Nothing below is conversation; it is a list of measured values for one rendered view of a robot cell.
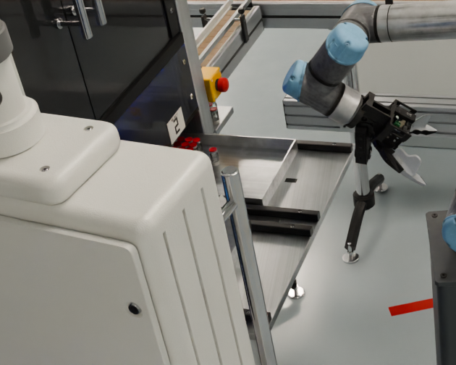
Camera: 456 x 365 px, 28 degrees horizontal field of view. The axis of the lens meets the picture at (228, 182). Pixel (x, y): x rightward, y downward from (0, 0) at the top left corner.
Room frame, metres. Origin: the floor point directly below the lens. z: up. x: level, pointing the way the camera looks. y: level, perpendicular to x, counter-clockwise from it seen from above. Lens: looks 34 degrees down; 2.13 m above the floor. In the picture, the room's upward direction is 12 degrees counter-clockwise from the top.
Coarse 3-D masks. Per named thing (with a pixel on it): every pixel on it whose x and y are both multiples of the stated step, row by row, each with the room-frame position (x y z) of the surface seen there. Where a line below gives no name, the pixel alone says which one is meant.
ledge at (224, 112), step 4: (220, 108) 2.26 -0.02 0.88; (224, 108) 2.26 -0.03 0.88; (228, 108) 2.26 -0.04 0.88; (232, 108) 2.26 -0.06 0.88; (220, 112) 2.24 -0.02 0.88; (224, 112) 2.24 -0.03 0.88; (228, 112) 2.23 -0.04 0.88; (232, 112) 2.25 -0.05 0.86; (220, 116) 2.22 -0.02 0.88; (224, 116) 2.22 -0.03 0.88; (228, 116) 2.23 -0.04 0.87; (220, 120) 2.20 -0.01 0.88; (224, 120) 2.20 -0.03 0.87; (220, 124) 2.18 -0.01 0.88; (224, 124) 2.20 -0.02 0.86; (216, 128) 2.16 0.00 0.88; (220, 128) 2.17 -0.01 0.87; (216, 132) 2.15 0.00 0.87
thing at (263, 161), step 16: (208, 144) 2.08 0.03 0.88; (224, 144) 2.06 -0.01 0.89; (240, 144) 2.03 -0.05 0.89; (256, 144) 2.01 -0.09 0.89; (272, 144) 1.99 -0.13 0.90; (288, 144) 1.97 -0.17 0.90; (224, 160) 1.98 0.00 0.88; (240, 160) 1.97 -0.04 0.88; (256, 160) 1.95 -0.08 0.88; (272, 160) 1.94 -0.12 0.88; (288, 160) 1.90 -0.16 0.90; (240, 176) 1.90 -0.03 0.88; (256, 176) 1.88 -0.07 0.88; (272, 176) 1.87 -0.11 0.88; (256, 192) 1.81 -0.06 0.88; (272, 192) 1.79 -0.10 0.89
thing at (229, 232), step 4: (228, 220) 1.68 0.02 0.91; (224, 224) 1.69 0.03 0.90; (228, 224) 1.69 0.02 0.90; (228, 228) 1.69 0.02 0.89; (228, 232) 1.68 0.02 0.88; (232, 232) 1.67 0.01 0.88; (228, 236) 1.66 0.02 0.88; (232, 236) 1.66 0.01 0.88; (228, 240) 1.65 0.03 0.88; (232, 240) 1.64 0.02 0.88; (232, 244) 1.63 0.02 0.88; (232, 248) 1.57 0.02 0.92; (236, 248) 1.58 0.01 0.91; (232, 252) 1.56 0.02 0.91; (236, 252) 1.58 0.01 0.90; (232, 256) 1.56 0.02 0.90; (236, 256) 1.57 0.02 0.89; (232, 260) 1.56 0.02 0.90; (236, 260) 1.57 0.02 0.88
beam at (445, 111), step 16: (288, 96) 2.84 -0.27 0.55; (384, 96) 2.72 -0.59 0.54; (400, 96) 2.69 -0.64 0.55; (416, 96) 2.66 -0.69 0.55; (432, 96) 2.64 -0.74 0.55; (448, 96) 2.62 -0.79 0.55; (288, 112) 2.82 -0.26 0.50; (304, 112) 2.79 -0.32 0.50; (416, 112) 2.60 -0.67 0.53; (432, 112) 2.58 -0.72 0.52; (448, 112) 2.56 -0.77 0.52; (288, 128) 2.82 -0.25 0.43; (304, 128) 2.79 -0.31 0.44; (320, 128) 2.76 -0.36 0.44; (336, 128) 2.74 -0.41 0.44; (352, 128) 2.71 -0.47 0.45; (448, 128) 2.55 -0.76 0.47
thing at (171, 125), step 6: (180, 108) 2.00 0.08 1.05; (174, 114) 1.97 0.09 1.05; (180, 114) 2.00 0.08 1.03; (180, 120) 1.99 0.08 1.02; (168, 126) 1.94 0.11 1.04; (174, 126) 1.96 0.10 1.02; (180, 126) 1.99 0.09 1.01; (174, 132) 1.96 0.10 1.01; (180, 132) 1.98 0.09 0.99; (174, 138) 1.95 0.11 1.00
